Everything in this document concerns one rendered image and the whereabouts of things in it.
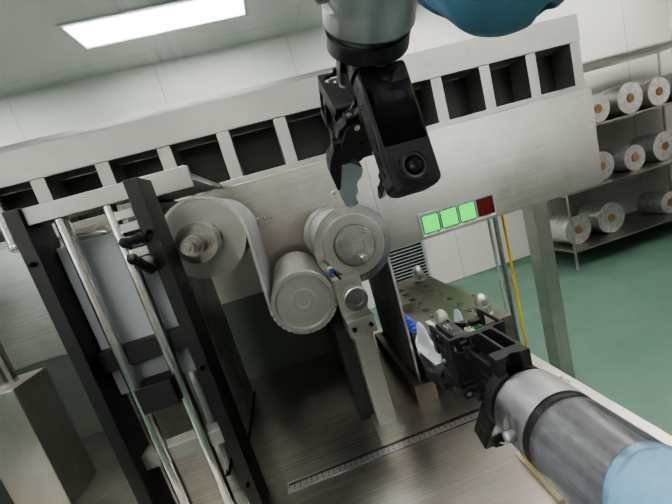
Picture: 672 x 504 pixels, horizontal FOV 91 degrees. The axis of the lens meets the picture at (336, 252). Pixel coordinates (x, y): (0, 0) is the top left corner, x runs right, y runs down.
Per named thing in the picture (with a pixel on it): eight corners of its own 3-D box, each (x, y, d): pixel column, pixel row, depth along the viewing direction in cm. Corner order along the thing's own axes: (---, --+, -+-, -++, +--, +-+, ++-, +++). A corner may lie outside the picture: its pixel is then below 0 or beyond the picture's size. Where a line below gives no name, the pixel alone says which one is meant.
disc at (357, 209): (302, 269, 61) (329, 193, 59) (302, 269, 61) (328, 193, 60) (375, 292, 64) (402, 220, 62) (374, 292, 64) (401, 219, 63)
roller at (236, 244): (178, 289, 58) (148, 212, 55) (208, 264, 82) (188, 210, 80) (256, 265, 60) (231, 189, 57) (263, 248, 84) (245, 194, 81)
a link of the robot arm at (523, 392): (605, 451, 29) (523, 487, 28) (561, 419, 34) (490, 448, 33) (593, 377, 28) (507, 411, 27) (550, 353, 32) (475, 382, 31)
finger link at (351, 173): (341, 181, 47) (350, 125, 40) (356, 212, 44) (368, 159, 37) (321, 184, 46) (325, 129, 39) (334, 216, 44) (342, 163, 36)
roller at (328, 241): (314, 265, 60) (335, 204, 59) (304, 247, 85) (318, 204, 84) (372, 283, 62) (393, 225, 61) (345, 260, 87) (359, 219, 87)
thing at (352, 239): (364, 217, 59) (382, 253, 61) (361, 217, 61) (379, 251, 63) (327, 238, 59) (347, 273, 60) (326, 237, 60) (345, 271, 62)
